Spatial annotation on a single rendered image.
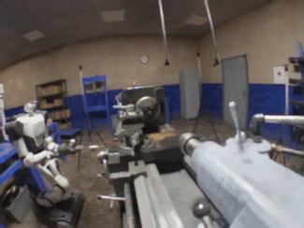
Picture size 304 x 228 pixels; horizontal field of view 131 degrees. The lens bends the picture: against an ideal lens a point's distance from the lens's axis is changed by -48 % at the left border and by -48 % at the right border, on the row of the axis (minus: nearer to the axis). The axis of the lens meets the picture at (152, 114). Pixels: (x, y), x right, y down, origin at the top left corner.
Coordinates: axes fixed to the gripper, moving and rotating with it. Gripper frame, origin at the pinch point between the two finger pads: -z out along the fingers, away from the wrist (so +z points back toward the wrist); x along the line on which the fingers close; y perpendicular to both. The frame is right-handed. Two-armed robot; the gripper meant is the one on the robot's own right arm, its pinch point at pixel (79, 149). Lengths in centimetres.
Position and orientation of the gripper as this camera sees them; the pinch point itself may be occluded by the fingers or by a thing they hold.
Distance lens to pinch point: 105.3
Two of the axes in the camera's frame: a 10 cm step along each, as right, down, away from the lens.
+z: -9.7, 1.2, -1.9
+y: 0.9, 9.9, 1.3
